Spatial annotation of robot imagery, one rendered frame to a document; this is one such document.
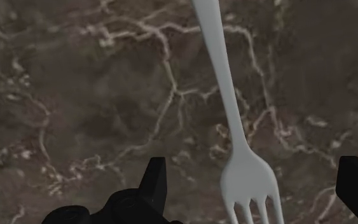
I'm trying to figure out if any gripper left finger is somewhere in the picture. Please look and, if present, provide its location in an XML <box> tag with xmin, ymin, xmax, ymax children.
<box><xmin>41</xmin><ymin>157</ymin><xmax>184</xmax><ymax>224</ymax></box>

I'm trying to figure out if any white fork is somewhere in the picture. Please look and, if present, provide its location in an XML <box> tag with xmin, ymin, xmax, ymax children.
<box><xmin>191</xmin><ymin>0</ymin><xmax>285</xmax><ymax>224</ymax></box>

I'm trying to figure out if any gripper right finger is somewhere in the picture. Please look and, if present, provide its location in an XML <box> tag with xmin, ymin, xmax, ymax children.
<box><xmin>335</xmin><ymin>156</ymin><xmax>358</xmax><ymax>224</ymax></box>

